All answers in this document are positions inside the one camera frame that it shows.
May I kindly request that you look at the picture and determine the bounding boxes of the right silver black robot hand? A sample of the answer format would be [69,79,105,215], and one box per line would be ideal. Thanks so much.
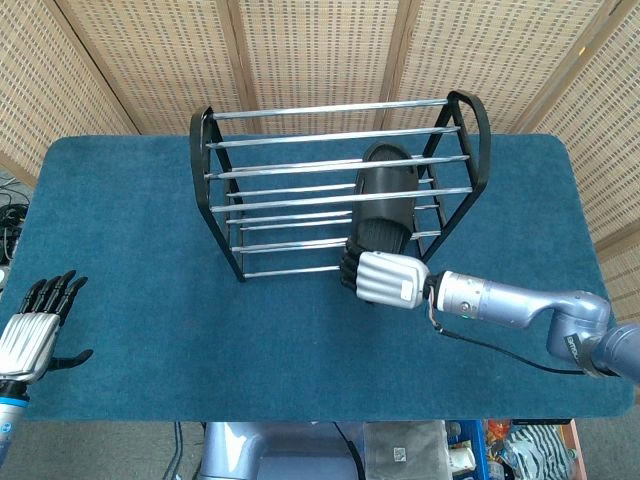
[338,238,431,309]

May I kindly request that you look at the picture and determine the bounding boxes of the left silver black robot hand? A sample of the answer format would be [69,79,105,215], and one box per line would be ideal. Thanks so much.
[0,269,95,384]

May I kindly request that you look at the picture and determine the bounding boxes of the black rubber slipper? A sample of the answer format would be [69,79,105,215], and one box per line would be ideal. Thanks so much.
[349,142,421,257]

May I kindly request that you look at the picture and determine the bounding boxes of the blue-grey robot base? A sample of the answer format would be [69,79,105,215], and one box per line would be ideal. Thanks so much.
[199,421,366,480]

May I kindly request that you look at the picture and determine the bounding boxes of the black chrome shoe rack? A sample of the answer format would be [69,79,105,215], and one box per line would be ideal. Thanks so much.
[188,90,492,283]

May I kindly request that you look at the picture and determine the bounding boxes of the blue carpet mat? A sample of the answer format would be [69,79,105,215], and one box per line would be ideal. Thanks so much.
[0,132,636,424]

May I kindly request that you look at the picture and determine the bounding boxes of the grey box with QR label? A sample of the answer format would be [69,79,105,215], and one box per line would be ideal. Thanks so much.
[363,421,449,480]

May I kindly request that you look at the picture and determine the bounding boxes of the blue plastic crate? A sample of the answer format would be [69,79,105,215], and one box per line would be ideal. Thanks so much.
[444,419,490,480]

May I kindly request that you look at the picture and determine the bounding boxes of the zebra striped cloth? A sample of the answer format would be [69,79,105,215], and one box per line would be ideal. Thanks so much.
[505,424,576,477]

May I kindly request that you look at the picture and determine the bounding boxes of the woven bamboo screen panel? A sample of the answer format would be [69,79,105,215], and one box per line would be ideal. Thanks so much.
[389,0,621,135]
[54,0,251,136]
[229,0,416,136]
[519,0,640,326]
[0,0,141,176]

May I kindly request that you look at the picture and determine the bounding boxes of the tangle of floor cables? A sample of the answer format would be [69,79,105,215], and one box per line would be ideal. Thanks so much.
[0,172,32,266]

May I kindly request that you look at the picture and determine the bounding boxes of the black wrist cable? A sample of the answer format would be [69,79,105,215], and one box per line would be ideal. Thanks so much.
[430,299,587,376]

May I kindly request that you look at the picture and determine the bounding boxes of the black cable over robot base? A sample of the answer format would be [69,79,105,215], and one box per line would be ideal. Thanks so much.
[332,422,366,480]

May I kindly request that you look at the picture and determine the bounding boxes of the dark hanging floor cables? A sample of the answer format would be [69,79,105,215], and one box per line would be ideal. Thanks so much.
[167,422,185,480]

